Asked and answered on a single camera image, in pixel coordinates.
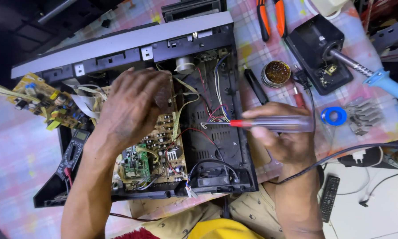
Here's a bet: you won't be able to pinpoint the person's left hand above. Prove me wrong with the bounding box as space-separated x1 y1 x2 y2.
92 67 173 154

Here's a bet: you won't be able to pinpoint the person's right hand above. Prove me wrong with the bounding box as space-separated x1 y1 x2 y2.
242 102 318 170

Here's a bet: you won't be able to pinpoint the main brown circuit board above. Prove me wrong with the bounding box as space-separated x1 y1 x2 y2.
93 75 188 191

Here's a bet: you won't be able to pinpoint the clear red handled screwdriver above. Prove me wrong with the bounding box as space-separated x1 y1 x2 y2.
201 115 314 133

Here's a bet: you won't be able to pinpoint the silver cylindrical motor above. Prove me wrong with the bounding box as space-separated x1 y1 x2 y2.
175 56 196 75

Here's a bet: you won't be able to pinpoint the green small circuit board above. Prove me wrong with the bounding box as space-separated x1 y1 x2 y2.
123 143 151 179

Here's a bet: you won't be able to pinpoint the black open electronics chassis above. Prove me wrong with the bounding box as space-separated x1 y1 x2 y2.
10 12 259 208

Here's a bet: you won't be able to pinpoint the black marker pen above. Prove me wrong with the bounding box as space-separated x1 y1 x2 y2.
243 65 270 106

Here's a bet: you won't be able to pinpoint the black digital multimeter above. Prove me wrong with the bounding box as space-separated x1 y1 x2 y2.
56 129 91 181

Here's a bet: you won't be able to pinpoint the yellow power supply board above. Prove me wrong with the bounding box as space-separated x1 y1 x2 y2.
6 72 90 131

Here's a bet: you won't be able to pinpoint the black cooling fan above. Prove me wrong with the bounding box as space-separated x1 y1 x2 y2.
196 164 234 189

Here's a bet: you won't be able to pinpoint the round solder flux tin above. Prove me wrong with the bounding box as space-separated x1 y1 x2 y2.
261 60 292 89

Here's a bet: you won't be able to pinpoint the red test probe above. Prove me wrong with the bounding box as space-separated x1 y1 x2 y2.
290 85 307 110

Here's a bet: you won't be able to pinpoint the checkered plaid table cloth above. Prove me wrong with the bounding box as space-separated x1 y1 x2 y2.
0 0 398 239

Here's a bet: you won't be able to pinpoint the red fuzzy cloth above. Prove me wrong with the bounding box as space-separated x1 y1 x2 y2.
111 227 161 239

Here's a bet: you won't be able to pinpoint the person's beige patterned shorts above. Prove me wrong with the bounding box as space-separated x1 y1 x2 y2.
141 184 286 239

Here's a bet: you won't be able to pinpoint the black soldering iron stand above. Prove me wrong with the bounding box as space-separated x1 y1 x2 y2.
284 14 354 96

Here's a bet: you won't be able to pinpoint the person's yellow shirt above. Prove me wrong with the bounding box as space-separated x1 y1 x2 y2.
187 218 266 239

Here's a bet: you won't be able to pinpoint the white plastic device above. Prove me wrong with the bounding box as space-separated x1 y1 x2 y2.
303 0 350 20

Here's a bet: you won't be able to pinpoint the silver aluminium heat sink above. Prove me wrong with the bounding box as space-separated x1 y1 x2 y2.
344 98 385 137

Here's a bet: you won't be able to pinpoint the black remote control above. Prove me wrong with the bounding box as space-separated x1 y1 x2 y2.
319 175 341 224

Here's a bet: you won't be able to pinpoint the white power adapter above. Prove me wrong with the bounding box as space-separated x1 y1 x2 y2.
351 149 369 165

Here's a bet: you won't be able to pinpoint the white flat ribbon cable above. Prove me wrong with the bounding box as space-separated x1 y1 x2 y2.
61 79 101 119

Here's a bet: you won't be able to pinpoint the orange black handled pliers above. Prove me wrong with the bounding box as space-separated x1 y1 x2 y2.
255 0 288 42

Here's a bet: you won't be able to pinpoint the blue solder wire spool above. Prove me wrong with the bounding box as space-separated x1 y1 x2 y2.
321 106 348 127

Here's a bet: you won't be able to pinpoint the black power cable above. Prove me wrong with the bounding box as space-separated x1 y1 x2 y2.
269 142 398 185

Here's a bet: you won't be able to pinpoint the blue handled soldering iron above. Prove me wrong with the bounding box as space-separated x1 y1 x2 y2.
323 41 398 107

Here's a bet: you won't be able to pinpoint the grey perforated metal bracket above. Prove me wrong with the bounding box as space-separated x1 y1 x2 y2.
370 14 398 54

